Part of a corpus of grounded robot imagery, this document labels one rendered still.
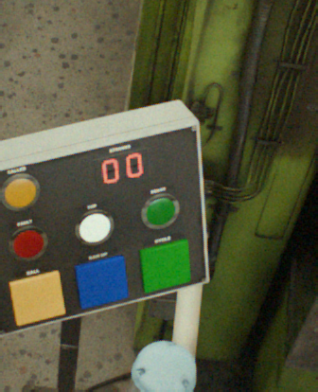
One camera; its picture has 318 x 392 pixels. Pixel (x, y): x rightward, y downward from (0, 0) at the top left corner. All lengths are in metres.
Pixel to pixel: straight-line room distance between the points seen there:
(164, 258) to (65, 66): 1.54
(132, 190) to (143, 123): 0.10
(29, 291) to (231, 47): 0.48
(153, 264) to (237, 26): 0.37
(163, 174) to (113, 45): 1.61
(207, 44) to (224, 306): 0.88
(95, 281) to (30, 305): 0.10
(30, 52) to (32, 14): 0.14
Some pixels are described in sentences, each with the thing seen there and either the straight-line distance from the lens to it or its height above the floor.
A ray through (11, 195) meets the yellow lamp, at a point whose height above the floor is 1.16.
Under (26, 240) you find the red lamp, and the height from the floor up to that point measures 1.10.
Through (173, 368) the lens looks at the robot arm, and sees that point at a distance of 1.38.
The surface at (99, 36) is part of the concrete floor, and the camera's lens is 3.29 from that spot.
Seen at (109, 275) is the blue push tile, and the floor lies 1.02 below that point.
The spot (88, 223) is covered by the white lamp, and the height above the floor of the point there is 1.10.
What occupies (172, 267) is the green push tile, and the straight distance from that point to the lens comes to 1.76.
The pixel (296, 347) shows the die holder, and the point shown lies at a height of 0.57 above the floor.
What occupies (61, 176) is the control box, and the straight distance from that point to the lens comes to 1.64.
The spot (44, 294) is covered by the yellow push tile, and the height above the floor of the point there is 1.02.
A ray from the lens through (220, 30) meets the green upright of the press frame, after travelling 1.76.
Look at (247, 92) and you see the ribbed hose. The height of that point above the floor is 1.10.
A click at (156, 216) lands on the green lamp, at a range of 1.71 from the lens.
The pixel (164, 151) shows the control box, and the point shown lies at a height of 1.17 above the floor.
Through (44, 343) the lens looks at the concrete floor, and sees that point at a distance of 2.80.
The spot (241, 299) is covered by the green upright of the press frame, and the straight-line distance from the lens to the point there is 2.50.
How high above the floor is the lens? 2.56
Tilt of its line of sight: 57 degrees down
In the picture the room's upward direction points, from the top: 11 degrees clockwise
